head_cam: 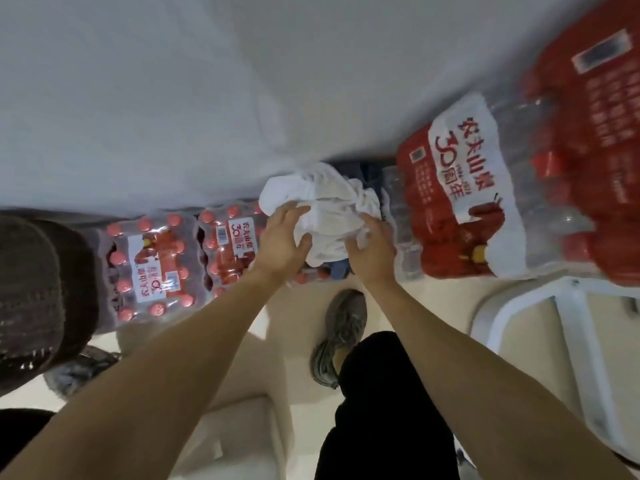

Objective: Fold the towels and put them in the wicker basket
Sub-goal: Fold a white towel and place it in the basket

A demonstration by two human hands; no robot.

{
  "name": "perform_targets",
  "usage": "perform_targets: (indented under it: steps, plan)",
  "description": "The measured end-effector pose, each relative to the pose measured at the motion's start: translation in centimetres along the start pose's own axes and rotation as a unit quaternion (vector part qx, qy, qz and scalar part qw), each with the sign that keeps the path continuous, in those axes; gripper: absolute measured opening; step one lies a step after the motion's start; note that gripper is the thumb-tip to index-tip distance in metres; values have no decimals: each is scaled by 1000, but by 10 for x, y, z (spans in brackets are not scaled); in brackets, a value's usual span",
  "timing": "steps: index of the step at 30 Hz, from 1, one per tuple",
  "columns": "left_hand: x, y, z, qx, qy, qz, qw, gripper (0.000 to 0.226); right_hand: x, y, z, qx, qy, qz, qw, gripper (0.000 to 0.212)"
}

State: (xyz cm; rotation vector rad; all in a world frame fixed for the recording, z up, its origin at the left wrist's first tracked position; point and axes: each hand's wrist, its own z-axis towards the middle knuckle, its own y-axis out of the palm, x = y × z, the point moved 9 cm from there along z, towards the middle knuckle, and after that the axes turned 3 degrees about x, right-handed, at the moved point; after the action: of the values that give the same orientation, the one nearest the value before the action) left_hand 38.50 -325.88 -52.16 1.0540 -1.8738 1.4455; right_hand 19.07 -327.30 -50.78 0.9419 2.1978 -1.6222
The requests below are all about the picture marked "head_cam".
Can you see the person's left hand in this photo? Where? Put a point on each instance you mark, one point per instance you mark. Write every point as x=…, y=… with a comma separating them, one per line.
x=280, y=249

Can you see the person's right hand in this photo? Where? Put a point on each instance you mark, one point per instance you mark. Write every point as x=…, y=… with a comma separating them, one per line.
x=375, y=254

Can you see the white towel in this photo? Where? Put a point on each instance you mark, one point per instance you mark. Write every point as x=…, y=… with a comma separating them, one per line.
x=330, y=204

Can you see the dark blue towel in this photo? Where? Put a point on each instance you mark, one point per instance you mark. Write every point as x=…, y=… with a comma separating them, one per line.
x=362, y=172

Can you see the dark brown wicker basket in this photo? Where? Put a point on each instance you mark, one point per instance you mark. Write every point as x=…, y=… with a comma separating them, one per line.
x=30, y=294

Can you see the person's right forearm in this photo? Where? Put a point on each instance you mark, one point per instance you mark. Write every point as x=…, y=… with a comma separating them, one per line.
x=480, y=389

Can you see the person's left forearm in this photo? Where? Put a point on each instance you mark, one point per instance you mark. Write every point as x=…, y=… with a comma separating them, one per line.
x=150, y=384

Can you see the person's right grey shoe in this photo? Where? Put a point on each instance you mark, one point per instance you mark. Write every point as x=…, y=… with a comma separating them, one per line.
x=342, y=329

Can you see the person's grey shoe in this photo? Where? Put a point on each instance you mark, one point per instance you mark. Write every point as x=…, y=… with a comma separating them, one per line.
x=80, y=369
x=342, y=329

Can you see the person's left grey shoe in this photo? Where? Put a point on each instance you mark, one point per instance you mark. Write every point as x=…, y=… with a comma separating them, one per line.
x=80, y=369

